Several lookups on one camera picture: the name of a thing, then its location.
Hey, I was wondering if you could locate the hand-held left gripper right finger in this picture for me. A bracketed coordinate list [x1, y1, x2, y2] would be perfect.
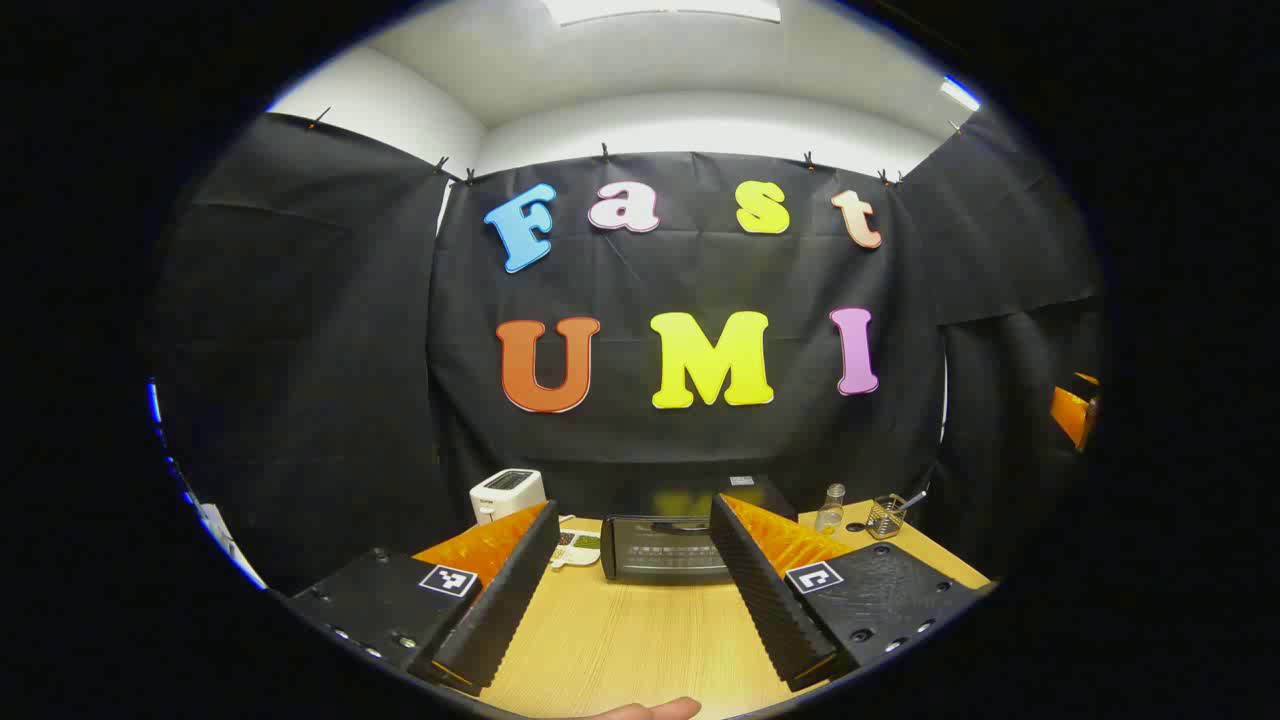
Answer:
[708, 492, 986, 693]

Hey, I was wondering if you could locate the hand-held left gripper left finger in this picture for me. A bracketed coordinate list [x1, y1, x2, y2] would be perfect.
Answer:
[283, 500, 561, 698]

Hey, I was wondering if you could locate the black electric oven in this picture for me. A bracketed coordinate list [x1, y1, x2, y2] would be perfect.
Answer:
[598, 474, 798, 586]

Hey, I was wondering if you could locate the white patterned plate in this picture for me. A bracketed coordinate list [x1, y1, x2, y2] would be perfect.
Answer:
[550, 527, 603, 571]

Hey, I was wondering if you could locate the white toaster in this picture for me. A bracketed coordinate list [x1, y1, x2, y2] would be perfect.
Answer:
[470, 468, 547, 526]

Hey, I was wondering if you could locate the metal mesh holder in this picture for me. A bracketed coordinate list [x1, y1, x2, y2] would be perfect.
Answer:
[866, 494, 907, 541]

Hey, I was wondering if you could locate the black backdrop cloth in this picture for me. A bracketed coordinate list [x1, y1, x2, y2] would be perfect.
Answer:
[150, 108, 1106, 591]

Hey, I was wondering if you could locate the large ceiling light panel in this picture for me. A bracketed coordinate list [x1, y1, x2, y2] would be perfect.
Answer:
[545, 0, 783, 27]

